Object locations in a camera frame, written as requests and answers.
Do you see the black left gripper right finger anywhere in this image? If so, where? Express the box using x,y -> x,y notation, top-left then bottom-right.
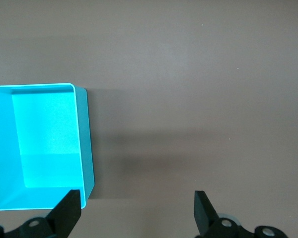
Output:
194,190 -> 288,238

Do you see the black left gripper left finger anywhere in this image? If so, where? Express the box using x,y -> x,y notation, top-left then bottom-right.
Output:
0,189 -> 82,238

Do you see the cyan plastic storage box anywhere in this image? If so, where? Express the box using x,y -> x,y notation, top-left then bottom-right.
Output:
0,82 -> 95,212

